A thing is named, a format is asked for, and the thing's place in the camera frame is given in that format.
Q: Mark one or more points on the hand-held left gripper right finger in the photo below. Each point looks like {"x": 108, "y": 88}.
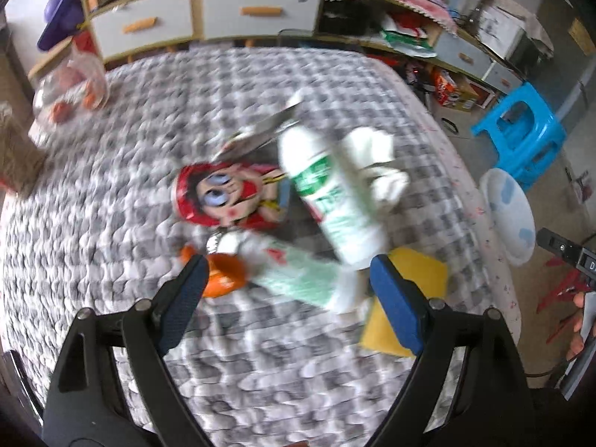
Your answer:
{"x": 396, "y": 302}

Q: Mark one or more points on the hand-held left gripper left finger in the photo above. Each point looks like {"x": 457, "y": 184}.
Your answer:
{"x": 186, "y": 298}

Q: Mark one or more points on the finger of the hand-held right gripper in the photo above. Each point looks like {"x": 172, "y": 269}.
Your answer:
{"x": 556, "y": 244}

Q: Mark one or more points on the yellow square pad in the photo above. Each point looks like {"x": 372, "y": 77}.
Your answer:
{"x": 419, "y": 270}

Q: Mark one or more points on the orange wrapper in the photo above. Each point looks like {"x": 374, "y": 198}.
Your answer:
{"x": 223, "y": 274}

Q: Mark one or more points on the white waste bin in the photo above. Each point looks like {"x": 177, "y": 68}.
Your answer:
{"x": 507, "y": 209}

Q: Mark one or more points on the light green tube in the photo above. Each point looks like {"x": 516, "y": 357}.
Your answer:
{"x": 298, "y": 279}

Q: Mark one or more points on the white bottle green label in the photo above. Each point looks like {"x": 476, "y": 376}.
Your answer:
{"x": 326, "y": 181}

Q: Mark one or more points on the white tissue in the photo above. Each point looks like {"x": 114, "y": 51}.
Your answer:
{"x": 372, "y": 149}

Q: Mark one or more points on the silver foil packet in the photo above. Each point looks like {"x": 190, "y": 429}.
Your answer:
{"x": 265, "y": 130}

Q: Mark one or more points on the person's right hand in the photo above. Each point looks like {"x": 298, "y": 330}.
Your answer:
{"x": 576, "y": 347}

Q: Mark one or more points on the grey checked quilt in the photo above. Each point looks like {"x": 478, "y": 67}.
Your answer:
{"x": 139, "y": 195}

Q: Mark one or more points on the blue plastic stool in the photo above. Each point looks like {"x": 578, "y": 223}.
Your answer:
{"x": 535, "y": 102}

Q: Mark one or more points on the grey refrigerator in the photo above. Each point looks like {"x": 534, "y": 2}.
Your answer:
{"x": 565, "y": 79}

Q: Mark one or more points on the small white drawer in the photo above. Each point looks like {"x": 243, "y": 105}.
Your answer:
{"x": 503, "y": 79}

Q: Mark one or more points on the orange printed carton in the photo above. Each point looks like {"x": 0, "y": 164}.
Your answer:
{"x": 458, "y": 91}

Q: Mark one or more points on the yellow paper note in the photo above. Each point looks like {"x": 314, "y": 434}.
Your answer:
{"x": 581, "y": 36}

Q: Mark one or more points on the white crumpled cover cloth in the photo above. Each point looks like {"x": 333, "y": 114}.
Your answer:
{"x": 531, "y": 23}

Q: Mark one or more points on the microwave oven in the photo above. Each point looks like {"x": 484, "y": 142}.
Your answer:
{"x": 498, "y": 28}

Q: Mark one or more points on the clear jar red label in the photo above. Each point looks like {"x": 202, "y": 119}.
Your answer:
{"x": 18, "y": 149}

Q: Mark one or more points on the low wooden cabinet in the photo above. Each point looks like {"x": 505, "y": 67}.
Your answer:
{"x": 447, "y": 44}

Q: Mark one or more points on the glass jar wooden lid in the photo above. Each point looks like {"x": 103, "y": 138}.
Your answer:
{"x": 70, "y": 88}

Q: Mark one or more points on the dried twigs bundle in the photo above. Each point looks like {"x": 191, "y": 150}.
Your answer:
{"x": 486, "y": 7}

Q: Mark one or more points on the green and white bag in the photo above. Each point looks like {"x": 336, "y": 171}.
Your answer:
{"x": 407, "y": 42}

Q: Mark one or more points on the red bag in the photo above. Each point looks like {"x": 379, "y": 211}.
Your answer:
{"x": 86, "y": 42}

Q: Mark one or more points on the wooden shelf cabinet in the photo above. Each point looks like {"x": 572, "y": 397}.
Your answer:
{"x": 198, "y": 14}

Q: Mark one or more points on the purple hat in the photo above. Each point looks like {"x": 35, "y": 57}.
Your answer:
{"x": 58, "y": 14}

